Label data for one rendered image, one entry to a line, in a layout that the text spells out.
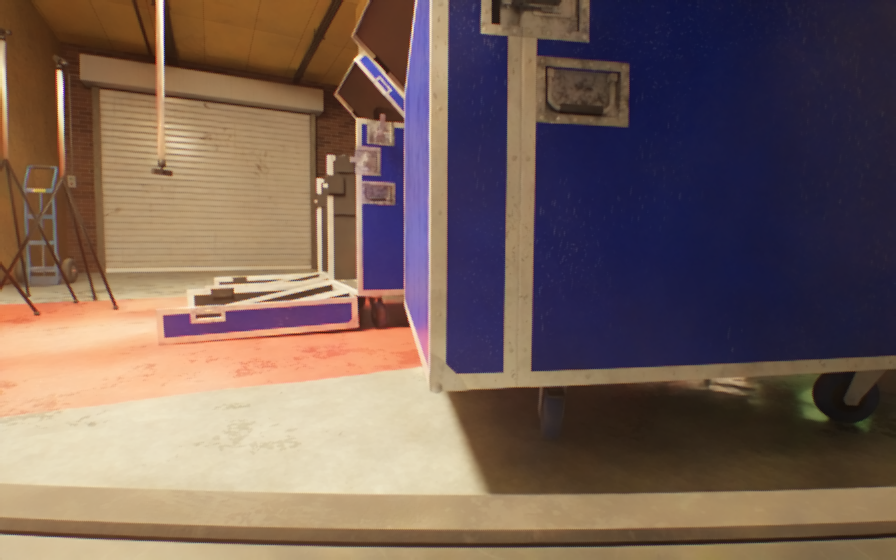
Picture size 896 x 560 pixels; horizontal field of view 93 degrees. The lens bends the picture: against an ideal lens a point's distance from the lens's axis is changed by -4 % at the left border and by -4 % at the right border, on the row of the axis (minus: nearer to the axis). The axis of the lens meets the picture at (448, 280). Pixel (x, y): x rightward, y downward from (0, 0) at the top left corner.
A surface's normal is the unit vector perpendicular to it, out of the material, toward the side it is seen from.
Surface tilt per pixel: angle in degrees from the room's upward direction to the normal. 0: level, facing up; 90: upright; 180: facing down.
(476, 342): 90
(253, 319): 90
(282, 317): 90
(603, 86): 90
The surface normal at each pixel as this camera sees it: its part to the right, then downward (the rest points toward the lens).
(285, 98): 0.47, 0.07
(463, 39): 0.14, 0.07
